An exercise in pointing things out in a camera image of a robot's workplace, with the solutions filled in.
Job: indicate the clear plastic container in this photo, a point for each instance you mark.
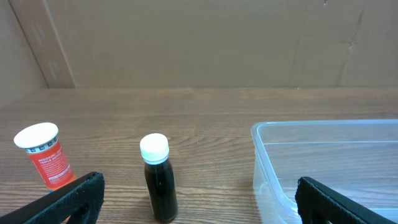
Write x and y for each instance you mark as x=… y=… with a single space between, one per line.
x=356 y=158

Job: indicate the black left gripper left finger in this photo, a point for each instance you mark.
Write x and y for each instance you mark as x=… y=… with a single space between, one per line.
x=79 y=201

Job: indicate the orange tablet tube white cap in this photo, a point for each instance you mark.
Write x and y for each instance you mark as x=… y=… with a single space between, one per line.
x=40 y=142

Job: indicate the dark bottle white cap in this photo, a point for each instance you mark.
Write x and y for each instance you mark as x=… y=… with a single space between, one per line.
x=159 y=177

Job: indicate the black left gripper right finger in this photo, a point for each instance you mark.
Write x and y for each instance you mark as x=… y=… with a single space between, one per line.
x=319 y=204

